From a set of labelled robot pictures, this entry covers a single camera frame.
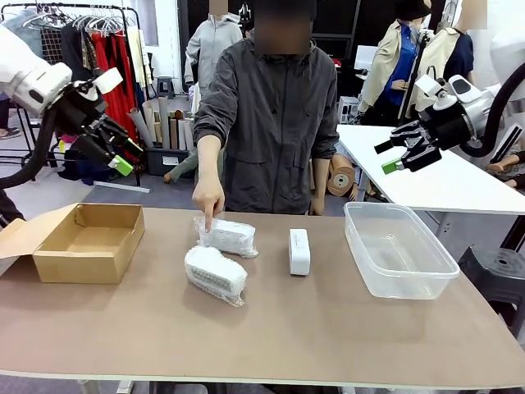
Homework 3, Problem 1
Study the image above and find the black hanging garment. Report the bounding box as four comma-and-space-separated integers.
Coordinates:
61, 24, 96, 89

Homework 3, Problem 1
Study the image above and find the person's left hand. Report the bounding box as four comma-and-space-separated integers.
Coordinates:
308, 192, 328, 218

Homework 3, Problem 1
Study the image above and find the black metal clothes rack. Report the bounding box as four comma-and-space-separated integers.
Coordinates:
0, 3, 153, 194

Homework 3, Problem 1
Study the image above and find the person's right hand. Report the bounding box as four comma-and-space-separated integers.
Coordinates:
191, 181, 226, 235

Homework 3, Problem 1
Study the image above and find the red hanging dress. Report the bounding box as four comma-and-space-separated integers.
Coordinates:
89, 31, 139, 143

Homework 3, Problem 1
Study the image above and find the mannequin in beige coat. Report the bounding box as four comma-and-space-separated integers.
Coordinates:
356, 0, 428, 125

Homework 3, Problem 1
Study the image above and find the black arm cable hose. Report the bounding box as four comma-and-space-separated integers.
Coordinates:
0, 104, 58, 190
459, 67, 525, 159

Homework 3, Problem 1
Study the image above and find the slanted grey fabric roll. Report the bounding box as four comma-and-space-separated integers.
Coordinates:
126, 108, 155, 149

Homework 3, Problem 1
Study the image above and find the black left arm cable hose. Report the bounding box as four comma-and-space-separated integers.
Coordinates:
0, 104, 58, 190

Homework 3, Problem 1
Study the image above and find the person in grey jacket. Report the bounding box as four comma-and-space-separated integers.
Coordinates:
192, 0, 341, 217

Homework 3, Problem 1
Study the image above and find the mannequin in cream vest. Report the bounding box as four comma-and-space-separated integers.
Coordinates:
418, 11, 477, 103

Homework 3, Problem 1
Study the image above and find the brown paper roll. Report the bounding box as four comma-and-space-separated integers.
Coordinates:
326, 153, 358, 200

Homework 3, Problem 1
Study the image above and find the white table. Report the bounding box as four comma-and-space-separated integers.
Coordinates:
336, 124, 525, 215

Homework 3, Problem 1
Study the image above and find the light blue hanging garment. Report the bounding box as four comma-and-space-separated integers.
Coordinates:
0, 9, 47, 59

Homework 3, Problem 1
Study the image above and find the white computer case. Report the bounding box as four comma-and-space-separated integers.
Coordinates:
338, 96, 362, 124

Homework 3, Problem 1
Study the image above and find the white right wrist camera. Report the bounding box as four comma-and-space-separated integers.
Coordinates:
413, 75, 447, 110

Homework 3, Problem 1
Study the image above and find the upright grey tube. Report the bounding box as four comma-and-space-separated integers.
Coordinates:
157, 95, 171, 149

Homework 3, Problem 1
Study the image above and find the dark storage bin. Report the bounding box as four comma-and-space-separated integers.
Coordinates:
145, 145, 196, 178

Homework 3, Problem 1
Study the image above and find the mannequin in grey hoodie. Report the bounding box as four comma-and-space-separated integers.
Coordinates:
184, 11, 244, 99

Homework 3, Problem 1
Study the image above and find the person's left forearm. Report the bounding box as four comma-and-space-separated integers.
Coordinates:
313, 157, 331, 198

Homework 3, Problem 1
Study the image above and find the bubble-wrapped clock with ridged face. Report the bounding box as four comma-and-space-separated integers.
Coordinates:
183, 245, 249, 307

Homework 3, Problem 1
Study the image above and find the cream hanging garment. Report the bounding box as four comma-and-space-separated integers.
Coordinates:
125, 26, 149, 92

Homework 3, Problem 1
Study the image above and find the person's right forearm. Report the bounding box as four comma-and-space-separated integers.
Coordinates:
196, 133, 226, 190

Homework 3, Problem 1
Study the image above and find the unwrapped white clock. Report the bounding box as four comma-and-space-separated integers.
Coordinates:
289, 228, 312, 277

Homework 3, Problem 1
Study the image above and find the checked hanging garment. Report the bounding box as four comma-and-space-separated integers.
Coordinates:
39, 26, 67, 66

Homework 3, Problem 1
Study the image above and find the black plastic stool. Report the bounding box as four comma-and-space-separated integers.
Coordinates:
457, 245, 525, 329

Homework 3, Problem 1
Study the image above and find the lying skin-coloured mannequin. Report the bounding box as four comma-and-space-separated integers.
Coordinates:
486, 148, 525, 189

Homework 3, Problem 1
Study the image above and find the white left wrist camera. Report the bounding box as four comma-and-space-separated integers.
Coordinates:
94, 66, 125, 96

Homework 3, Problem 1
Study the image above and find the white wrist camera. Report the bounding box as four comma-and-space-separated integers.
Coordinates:
94, 66, 125, 96
413, 75, 447, 110

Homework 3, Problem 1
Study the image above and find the bystander in dark clothing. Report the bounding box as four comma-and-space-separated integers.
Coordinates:
0, 189, 26, 229

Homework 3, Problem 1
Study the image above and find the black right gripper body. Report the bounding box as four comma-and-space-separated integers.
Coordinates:
422, 105, 473, 151

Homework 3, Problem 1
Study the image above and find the bubble-wrapped smooth white clock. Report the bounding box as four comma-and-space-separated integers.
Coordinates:
192, 216, 260, 259

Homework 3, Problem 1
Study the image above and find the mannequin leg in grey trousers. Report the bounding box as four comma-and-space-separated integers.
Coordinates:
163, 149, 202, 184

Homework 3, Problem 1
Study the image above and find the open brown cardboard box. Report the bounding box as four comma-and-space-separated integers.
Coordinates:
0, 203, 146, 285

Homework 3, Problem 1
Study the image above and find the black tripod pole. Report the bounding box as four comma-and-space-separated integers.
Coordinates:
397, 30, 436, 129

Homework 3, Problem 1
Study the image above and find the clear plastic container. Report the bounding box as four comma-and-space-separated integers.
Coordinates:
343, 200, 461, 300

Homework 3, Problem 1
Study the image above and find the small grey step stool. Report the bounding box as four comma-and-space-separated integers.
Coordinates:
155, 76, 176, 100

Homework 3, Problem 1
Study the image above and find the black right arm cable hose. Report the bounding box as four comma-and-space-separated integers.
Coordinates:
459, 67, 525, 159

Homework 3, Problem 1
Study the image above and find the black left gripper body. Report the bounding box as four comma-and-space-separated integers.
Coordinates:
55, 80, 109, 137

